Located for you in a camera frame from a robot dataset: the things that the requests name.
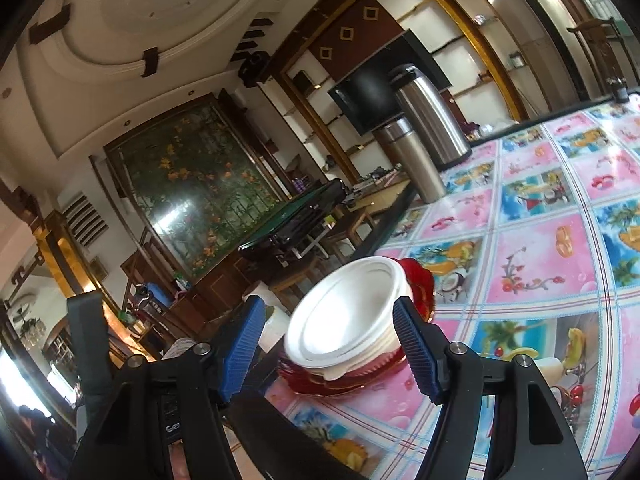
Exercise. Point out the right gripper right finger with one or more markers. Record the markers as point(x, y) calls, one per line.
point(444, 370)

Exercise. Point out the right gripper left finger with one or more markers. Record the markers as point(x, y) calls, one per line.
point(222, 362)

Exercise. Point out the small red scalloped plate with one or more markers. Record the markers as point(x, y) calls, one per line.
point(365, 369)

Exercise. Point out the large red wedding plate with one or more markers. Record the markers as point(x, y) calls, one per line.
point(347, 318)

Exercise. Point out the cream ribbed plastic bowl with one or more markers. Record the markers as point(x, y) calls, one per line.
point(342, 368)

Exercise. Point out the mahjong table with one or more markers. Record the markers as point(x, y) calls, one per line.
point(293, 222)

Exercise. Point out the wooden stool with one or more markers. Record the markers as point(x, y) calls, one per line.
point(346, 228)

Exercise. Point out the low wooden tv cabinet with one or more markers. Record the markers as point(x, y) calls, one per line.
point(377, 195)

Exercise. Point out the large steel thermos jug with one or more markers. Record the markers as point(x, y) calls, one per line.
point(428, 113)

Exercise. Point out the slim steel thermos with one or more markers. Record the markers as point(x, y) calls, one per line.
point(407, 150)

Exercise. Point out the flat screen television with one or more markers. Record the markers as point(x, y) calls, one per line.
point(366, 96)

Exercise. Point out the small black jar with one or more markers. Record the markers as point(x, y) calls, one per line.
point(619, 90)

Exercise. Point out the wooden chair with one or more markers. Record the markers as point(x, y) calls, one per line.
point(601, 41)

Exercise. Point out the tall white air conditioner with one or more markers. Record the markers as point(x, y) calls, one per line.
point(556, 20)

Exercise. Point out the flower garden wall painting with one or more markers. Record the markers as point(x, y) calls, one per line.
point(194, 182)

